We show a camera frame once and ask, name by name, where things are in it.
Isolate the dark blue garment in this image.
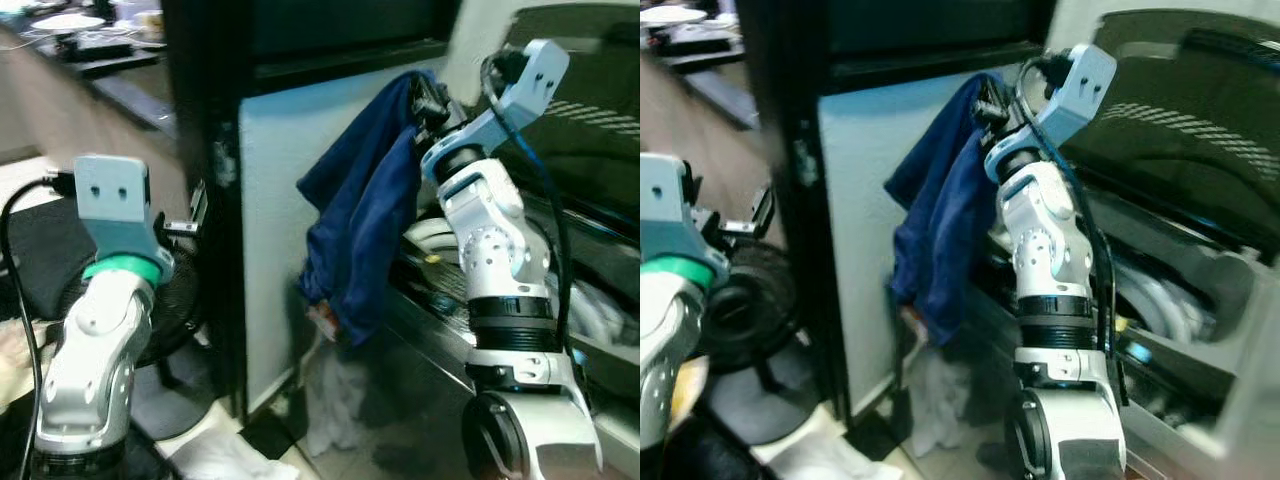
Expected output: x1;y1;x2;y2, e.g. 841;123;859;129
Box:
295;68;441;348
883;70;1004;348

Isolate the top-load washing machine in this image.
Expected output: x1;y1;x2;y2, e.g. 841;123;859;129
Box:
965;185;1280;480
385;190;641;480

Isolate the black floor fan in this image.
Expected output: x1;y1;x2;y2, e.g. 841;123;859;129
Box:
695;240;831;446
55;240;216;441

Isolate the dark tinted washer lid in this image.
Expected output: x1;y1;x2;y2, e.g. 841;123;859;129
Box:
490;3;641;241
1060;8;1280;251

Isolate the dark table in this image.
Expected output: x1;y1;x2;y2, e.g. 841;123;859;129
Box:
0;25;176;136
640;20;761;131

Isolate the white plate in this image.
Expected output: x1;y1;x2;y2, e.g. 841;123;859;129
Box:
640;5;709;26
30;12;107;33

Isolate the white crumpled cloth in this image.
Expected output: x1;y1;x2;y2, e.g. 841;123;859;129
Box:
297;335;376;459
900;345;976;459

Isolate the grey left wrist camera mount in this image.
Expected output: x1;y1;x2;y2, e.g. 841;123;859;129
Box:
640;152;731;286
73;153;173;281

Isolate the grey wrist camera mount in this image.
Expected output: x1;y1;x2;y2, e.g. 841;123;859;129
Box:
420;40;571;186
985;43;1118;186
640;152;731;286
73;153;173;281

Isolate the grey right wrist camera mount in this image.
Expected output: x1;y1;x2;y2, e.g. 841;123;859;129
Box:
985;43;1118;186
420;40;571;186

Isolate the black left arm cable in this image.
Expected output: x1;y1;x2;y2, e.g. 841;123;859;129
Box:
0;172;76;441

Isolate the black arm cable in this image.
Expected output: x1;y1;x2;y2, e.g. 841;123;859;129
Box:
0;172;76;441
1018;58;1123;406
478;52;576;356

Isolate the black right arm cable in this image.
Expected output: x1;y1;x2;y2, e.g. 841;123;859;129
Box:
1018;58;1123;406
478;52;576;356

